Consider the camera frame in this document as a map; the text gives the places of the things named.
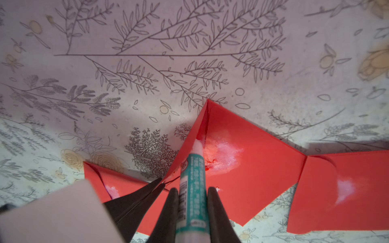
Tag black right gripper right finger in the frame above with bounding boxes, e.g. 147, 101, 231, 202
207, 187, 241, 243

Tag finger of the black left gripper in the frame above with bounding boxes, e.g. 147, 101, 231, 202
104, 178, 165, 243

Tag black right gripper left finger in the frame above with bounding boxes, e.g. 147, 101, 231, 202
146, 188, 179, 243

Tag green white glue stick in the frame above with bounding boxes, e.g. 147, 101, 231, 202
175, 139, 210, 243

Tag red envelope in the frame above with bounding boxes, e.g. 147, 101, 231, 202
287, 150, 389, 234
84, 162, 169, 236
165, 101, 306, 225

